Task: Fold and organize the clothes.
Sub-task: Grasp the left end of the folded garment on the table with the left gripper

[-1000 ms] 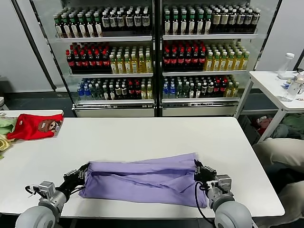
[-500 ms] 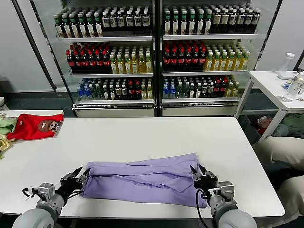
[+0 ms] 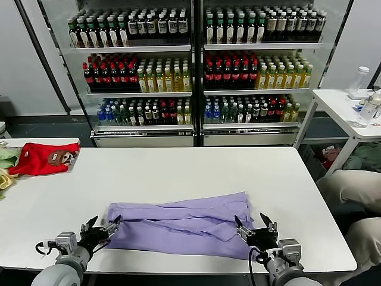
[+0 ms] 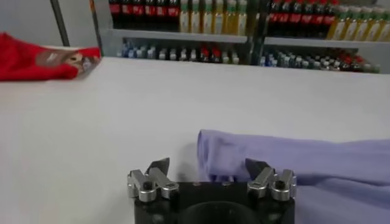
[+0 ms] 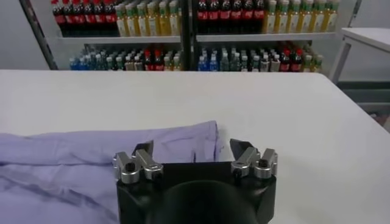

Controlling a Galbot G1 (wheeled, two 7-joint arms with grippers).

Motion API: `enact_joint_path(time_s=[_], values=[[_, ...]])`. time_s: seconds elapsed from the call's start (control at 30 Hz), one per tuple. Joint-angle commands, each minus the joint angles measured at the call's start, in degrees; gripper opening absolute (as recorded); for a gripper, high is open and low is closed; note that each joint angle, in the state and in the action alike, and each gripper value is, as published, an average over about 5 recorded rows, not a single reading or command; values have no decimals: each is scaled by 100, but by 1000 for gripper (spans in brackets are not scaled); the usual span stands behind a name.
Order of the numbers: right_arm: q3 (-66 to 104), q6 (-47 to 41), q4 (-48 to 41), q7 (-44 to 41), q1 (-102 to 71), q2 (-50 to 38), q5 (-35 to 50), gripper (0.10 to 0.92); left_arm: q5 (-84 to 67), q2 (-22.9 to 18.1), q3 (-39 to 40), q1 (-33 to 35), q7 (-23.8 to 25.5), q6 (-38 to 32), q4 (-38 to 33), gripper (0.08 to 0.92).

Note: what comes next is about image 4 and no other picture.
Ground black framed glass door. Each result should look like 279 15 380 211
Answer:
50 0 104 58

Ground red bear print garment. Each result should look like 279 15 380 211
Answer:
0 32 102 82

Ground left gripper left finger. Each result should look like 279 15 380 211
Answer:
127 157 180 203

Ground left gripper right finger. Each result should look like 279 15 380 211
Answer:
245 158 298 202

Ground cola bottle red cap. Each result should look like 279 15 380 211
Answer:
324 0 336 40
155 0 168 31
312 0 325 40
289 0 302 38
352 54 364 72
341 54 353 72
108 0 121 30
168 0 180 32
300 0 313 39
210 46 222 64
279 0 290 38
199 46 211 63
121 0 133 30
144 0 157 30
269 0 280 37
132 0 144 30

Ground white cooler shelf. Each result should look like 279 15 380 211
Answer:
264 37 390 50
111 29 249 44

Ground glass display drinks cooler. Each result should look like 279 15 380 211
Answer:
90 0 260 66
252 0 390 74

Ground light purple printed t-shirt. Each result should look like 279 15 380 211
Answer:
196 129 390 224

